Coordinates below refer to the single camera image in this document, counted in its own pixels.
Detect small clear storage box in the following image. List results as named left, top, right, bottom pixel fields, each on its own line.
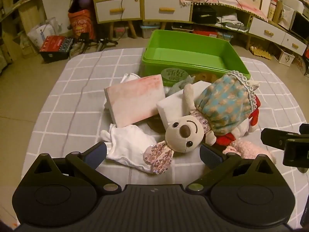
left=113, top=26, right=129, bottom=39

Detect white plastic bag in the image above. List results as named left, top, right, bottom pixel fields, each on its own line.
left=26, top=17, right=63, bottom=49

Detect long wooden media stand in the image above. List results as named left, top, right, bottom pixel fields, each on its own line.
left=192, top=1, right=308, bottom=56

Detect black box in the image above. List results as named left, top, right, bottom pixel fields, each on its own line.
left=192, top=5, right=217, bottom=25

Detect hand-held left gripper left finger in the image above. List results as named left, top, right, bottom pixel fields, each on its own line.
left=34, top=142, right=122, bottom=194

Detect folded white clothes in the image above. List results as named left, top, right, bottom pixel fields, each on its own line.
left=216, top=14, right=249, bottom=32

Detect white foam block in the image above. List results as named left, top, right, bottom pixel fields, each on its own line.
left=156, top=80, right=213, bottom=128

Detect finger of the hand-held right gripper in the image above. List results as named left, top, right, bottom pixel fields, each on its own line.
left=261, top=128, right=289, bottom=150

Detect grey plush toy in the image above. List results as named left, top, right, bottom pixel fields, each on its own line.
left=166, top=75, right=196, bottom=97

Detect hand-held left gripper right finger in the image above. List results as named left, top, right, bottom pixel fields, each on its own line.
left=185, top=143, right=278, bottom=194

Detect white cloth glove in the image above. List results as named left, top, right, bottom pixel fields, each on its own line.
left=100, top=123, right=157, bottom=173

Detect red equipment box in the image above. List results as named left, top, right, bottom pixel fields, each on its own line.
left=39, top=36, right=74, bottom=63

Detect orange printed bag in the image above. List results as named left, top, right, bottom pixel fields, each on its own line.
left=68, top=9, right=93, bottom=39

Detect grey checked blanket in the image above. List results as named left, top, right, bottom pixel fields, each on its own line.
left=23, top=48, right=309, bottom=199

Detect red flat box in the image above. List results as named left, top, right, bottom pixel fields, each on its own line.
left=193, top=29, right=219, bottom=38

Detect egg carton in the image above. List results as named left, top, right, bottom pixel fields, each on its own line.
left=250, top=46, right=273, bottom=60

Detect pink foam block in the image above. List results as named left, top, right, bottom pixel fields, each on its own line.
left=104, top=74, right=167, bottom=128

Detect plush doll with blue dress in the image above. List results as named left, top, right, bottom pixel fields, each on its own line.
left=145, top=70, right=260, bottom=176

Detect pink fluffy plush toy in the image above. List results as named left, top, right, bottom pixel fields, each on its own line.
left=222, top=139, right=277, bottom=165

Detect yellow-brown plush toy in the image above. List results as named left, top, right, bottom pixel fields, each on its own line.
left=195, top=72, right=218, bottom=83

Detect red and white plush toy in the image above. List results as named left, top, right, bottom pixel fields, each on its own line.
left=215, top=95, right=261, bottom=150

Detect white box with figure print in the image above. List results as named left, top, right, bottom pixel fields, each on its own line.
left=274, top=47, right=295, bottom=66

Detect white cardboard box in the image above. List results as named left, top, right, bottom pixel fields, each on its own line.
left=282, top=0, right=305, bottom=12

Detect clear storage box blue lid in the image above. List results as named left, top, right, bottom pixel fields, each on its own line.
left=140, top=24, right=161, bottom=39

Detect low wooden drawer cabinet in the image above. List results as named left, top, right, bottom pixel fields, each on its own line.
left=142, top=0, right=194, bottom=31

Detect microwave oven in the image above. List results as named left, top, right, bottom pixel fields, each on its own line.
left=288, top=11, right=309, bottom=39

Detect black tripod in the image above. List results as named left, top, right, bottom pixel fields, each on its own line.
left=72, top=32, right=119, bottom=52

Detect green plastic bin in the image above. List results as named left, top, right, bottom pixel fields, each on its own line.
left=141, top=30, right=250, bottom=87

